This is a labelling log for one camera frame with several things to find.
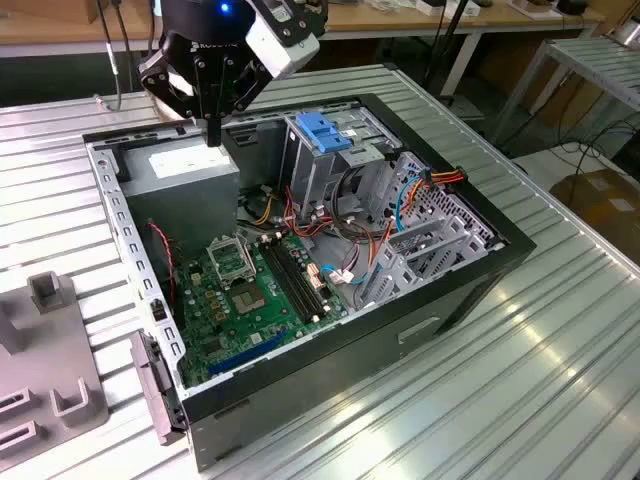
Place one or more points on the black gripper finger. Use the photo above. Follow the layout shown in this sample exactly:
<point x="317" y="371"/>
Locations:
<point x="205" y="90"/>
<point x="223" y="90"/>

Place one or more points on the grey metal disk bay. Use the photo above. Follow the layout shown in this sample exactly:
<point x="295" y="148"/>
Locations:
<point x="425" y="235"/>

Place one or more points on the blue plastic cage latch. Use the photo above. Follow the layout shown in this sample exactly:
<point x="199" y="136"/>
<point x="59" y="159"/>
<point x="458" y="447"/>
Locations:
<point x="320" y="132"/>

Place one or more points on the grey metal drive cage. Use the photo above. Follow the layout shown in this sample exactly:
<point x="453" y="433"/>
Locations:
<point x="310" y="170"/>

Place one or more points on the grey power supply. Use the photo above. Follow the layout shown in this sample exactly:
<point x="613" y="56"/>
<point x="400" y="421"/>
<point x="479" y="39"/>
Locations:
<point x="180" y="210"/>

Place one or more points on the wooden desk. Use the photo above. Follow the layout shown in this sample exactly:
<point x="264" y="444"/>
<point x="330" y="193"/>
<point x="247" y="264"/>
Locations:
<point x="60" y="31"/>

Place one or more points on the black RAM slot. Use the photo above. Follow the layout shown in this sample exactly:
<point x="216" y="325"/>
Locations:
<point x="290" y="280"/>
<point x="297" y="280"/>
<point x="304" y="280"/>
<point x="283" y="280"/>

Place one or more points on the CPU socket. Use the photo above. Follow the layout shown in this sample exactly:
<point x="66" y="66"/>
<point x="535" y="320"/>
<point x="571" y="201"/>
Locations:
<point x="247" y="300"/>

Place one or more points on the green motherboard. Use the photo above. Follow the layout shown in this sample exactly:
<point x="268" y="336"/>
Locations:
<point x="250" y="330"/>

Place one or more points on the black square chip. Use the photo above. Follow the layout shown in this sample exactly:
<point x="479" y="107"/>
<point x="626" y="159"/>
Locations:
<point x="212" y="346"/>

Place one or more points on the blue expansion slot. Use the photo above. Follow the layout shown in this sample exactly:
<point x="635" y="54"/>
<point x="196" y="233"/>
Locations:
<point x="250" y="352"/>

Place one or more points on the black PC case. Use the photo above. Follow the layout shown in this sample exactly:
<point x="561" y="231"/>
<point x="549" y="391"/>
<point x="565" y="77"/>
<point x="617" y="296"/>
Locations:
<point x="350" y="360"/>

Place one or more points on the grey parts rack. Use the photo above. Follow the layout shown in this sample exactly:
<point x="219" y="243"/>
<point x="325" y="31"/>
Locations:
<point x="45" y="350"/>

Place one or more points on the cardboard box with label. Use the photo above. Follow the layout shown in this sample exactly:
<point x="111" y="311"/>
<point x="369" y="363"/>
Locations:
<point x="600" y="200"/>

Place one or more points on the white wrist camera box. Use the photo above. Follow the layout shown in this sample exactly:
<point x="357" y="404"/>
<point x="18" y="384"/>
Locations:
<point x="280" y="47"/>

